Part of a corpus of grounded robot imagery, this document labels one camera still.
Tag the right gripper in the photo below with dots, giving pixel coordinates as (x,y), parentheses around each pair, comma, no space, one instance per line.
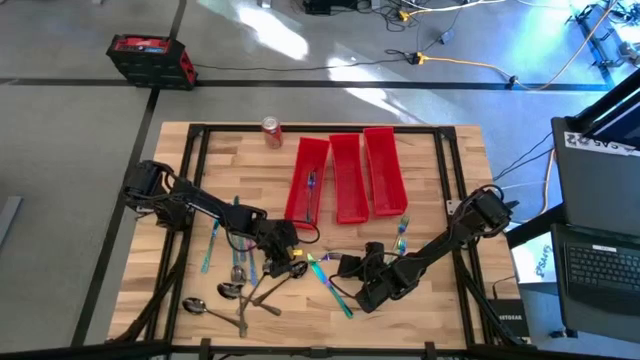
(355,267)

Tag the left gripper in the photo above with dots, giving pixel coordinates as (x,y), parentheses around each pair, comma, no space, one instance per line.
(277,242)

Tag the red plastic bin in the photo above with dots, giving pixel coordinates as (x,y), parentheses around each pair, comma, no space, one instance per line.
(349,180)
(385,170)
(300,200)

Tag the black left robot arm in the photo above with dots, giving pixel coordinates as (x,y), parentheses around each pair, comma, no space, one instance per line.
(210,205)

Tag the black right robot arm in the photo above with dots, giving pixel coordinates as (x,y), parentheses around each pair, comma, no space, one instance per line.
(450,235)

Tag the red soda can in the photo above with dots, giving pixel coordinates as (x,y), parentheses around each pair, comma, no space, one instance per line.
(271,132)

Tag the white sheet with black logo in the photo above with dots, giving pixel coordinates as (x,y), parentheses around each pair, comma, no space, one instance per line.
(537,260)

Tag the red black toolbox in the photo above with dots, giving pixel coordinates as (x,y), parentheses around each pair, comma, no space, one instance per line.
(150,60)

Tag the grey power adapter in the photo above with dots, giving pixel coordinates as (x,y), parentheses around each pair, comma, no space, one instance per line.
(446,36)

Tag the black box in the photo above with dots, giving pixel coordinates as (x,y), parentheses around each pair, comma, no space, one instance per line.
(325,6)

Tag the grey laptop lid with sticker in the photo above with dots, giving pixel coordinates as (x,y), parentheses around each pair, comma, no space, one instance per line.
(595,190)

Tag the black monitor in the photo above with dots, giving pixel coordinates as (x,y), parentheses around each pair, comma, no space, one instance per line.
(620,120)

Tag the black table-level camera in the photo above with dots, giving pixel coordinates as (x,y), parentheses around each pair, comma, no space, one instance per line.
(320,352)

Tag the black aluminium table frame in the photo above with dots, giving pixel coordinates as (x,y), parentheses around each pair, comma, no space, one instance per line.
(235,128)

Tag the black Netgear switch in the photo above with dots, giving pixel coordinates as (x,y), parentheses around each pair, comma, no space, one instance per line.
(510,317)

